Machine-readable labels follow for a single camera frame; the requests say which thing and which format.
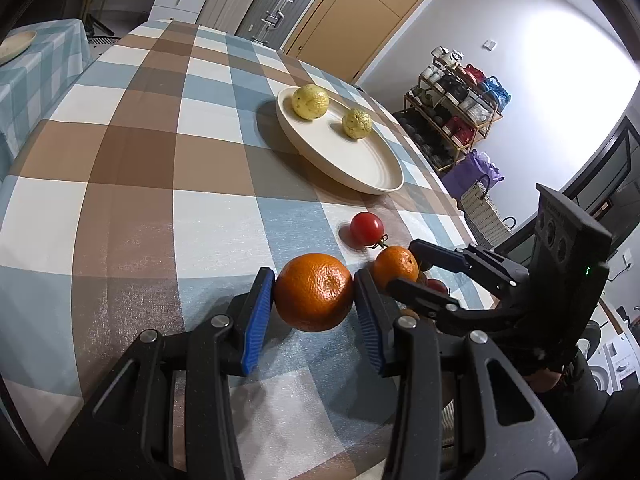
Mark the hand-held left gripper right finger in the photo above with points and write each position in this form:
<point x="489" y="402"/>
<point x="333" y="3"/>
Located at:
<point x="369" y="332"/>

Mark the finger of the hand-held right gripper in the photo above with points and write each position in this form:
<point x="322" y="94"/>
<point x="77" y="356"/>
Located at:
<point x="465" y="259"/>
<point x="425" y="300"/>

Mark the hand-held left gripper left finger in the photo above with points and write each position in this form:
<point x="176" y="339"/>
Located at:
<point x="256" y="325"/>

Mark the red tomato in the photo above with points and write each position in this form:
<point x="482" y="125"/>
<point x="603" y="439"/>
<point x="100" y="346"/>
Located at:
<point x="436" y="286"/>
<point x="366" y="228"/>

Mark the brown longan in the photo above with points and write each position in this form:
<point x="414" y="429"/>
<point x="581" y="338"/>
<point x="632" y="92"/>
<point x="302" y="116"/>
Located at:
<point x="423" y="276"/>

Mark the small orange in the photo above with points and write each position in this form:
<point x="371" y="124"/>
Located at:
<point x="392" y="267"/>

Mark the large orange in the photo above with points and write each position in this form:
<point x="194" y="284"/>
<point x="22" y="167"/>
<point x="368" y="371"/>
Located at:
<point x="312" y="292"/>

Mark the cream round plate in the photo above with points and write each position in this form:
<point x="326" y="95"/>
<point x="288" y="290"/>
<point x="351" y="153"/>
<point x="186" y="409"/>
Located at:
<point x="350" y="160"/>

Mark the woven basket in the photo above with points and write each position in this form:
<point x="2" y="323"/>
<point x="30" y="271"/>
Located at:
<point x="486" y="215"/>

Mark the purple bag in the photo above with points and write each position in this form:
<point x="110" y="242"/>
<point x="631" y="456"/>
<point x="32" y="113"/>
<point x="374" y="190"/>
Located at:
<point x="472" y="175"/>

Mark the black television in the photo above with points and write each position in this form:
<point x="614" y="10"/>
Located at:
<point x="617" y="175"/>

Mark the wooden shoe rack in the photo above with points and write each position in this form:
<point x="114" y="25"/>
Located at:
<point x="452" y="115"/>

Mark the bumpy yellow-green guava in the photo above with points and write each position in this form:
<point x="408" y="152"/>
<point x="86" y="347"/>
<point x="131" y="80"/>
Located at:
<point x="356" y="123"/>

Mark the brown blue checked tablecloth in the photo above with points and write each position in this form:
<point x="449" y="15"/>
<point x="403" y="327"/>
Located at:
<point x="150" y="160"/>

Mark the smooth yellow guava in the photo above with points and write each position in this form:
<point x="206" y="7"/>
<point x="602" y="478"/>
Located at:
<point x="310" y="102"/>

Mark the wooden door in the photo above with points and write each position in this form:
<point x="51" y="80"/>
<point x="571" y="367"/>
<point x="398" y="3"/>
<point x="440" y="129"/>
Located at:
<point x="370" y="15"/>

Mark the silver suitcase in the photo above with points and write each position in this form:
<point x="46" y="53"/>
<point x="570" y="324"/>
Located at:
<point x="275" y="7"/>

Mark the teal checked tablecloth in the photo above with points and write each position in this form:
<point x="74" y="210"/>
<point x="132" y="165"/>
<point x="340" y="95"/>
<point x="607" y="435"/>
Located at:
<point x="45" y="75"/>

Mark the black tripod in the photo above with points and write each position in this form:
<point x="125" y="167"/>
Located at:
<point x="97" y="27"/>

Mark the small beige plate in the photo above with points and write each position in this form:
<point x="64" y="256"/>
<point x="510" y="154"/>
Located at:
<point x="15" y="45"/>

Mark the white wall switch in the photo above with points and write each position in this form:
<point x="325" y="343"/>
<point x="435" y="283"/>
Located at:
<point x="490" y="45"/>

